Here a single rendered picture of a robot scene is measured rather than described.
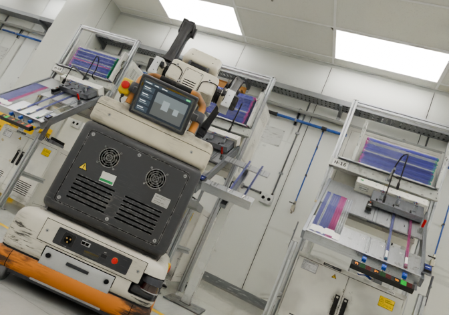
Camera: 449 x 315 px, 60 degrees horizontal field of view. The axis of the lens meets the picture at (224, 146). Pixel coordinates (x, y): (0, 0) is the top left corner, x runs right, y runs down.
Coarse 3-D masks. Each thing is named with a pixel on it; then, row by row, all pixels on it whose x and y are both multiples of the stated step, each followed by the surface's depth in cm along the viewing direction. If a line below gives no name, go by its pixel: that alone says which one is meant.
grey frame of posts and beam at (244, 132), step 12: (216, 120) 329; (240, 132) 320; (252, 132) 323; (240, 156) 316; (216, 204) 307; (180, 228) 256; (204, 228) 303; (168, 252) 252; (192, 264) 296; (180, 288) 292
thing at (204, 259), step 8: (224, 216) 261; (216, 224) 260; (224, 224) 264; (216, 232) 259; (208, 240) 258; (216, 240) 258; (208, 248) 256; (200, 256) 255; (208, 256) 255; (200, 264) 254; (200, 272) 252; (192, 280) 252; (192, 288) 250; (168, 296) 247; (176, 296) 259; (184, 296) 249; (192, 296) 250; (184, 304) 245; (192, 304) 257; (200, 312) 243
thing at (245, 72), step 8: (224, 64) 350; (240, 72) 344; (248, 72) 343; (256, 72) 340; (264, 80) 339; (264, 96) 329; (256, 104) 321; (256, 112) 323; (232, 120) 322; (248, 120) 318; (200, 192) 260; (184, 248) 268
